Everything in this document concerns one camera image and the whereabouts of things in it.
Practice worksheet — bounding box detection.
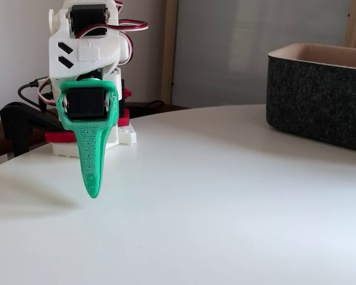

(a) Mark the black and red table clamp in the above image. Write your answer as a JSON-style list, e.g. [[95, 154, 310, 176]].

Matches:
[[0, 102, 78, 158], [118, 78, 134, 128]]

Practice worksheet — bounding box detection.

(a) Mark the dark grey fabric speaker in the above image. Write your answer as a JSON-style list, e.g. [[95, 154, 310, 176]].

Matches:
[[266, 43, 356, 154]]

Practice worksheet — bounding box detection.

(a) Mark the thin black cable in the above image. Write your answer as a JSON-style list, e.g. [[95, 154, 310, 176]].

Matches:
[[127, 100, 167, 111]]

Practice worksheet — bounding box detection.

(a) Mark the black USB cable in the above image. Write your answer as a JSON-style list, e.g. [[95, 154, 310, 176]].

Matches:
[[17, 78, 53, 112]]

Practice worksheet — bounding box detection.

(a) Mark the grey panel with wooden frame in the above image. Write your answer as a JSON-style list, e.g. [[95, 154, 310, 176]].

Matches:
[[161, 0, 356, 108]]

